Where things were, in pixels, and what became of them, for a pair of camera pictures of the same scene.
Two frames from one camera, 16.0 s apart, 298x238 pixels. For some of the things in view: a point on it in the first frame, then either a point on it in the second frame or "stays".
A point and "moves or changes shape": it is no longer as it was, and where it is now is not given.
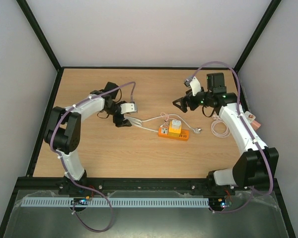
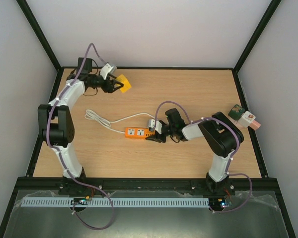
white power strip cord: x=138 y=123 -> x=106 y=123
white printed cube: x=250 y=116 stays
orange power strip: x=164 y=132 moves or changes shape
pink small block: x=256 y=124 stays
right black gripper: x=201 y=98 -> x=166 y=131
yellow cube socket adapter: x=174 y=132 moves or changes shape
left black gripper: x=121 y=123 -> x=110 y=89
